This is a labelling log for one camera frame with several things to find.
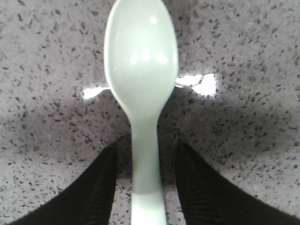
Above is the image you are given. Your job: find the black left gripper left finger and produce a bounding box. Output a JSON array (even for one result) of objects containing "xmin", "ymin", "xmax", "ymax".
[{"xmin": 12, "ymin": 147, "xmax": 117, "ymax": 225}]

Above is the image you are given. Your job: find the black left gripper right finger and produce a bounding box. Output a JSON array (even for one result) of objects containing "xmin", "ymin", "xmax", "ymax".
[{"xmin": 176, "ymin": 143, "xmax": 300, "ymax": 225}]

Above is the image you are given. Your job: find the pale green plastic spoon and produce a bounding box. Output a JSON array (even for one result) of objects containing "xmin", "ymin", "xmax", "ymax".
[{"xmin": 104, "ymin": 0, "xmax": 179, "ymax": 225}]

